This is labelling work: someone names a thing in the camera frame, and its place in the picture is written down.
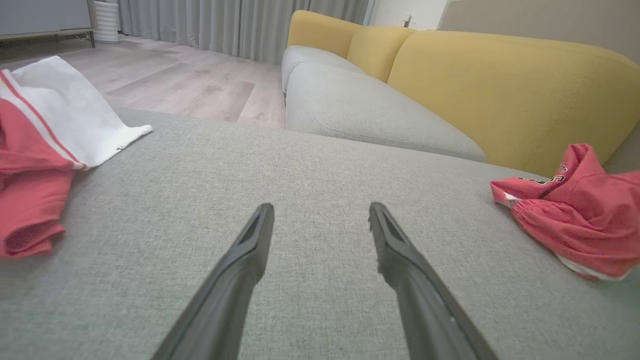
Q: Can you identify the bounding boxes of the grey and yellow sofa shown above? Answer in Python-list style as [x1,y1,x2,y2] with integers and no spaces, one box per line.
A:
[0,107,640,360]

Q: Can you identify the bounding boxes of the wide yellow sofa back cushion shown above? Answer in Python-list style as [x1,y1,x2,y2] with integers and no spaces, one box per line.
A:
[387,30,640,178]

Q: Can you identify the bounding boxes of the narrow yellow sofa back cushion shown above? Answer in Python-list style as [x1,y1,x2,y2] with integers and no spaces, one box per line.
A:
[346,25,417,83]

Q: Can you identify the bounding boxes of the red printed sports shorts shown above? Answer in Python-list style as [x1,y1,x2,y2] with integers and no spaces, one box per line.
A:
[490,143,640,282]

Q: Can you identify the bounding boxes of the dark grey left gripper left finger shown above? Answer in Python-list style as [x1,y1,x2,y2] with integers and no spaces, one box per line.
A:
[150,202,276,360]

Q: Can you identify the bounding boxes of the grey wood TV cabinet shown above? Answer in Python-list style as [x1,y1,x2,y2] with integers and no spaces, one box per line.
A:
[0,0,98,51]

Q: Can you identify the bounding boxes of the white ribbed cylinder appliance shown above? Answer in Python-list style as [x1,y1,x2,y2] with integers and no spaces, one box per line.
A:
[94,0,121,44]

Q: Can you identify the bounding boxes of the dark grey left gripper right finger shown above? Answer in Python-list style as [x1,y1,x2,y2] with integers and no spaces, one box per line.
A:
[368,201,501,360]

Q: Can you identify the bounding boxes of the grey pleated curtain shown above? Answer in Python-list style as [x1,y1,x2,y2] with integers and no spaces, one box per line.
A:
[117,0,371,65]

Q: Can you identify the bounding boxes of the grey sofa seat cushion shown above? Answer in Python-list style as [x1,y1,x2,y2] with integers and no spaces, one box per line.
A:
[281,45,366,93]

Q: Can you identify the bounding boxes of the red white basketball jersey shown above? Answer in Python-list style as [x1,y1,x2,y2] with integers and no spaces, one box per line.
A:
[0,55,154,260]

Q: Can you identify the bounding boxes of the small grey back cushion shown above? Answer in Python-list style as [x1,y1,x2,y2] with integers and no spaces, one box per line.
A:
[286,62,488,163]

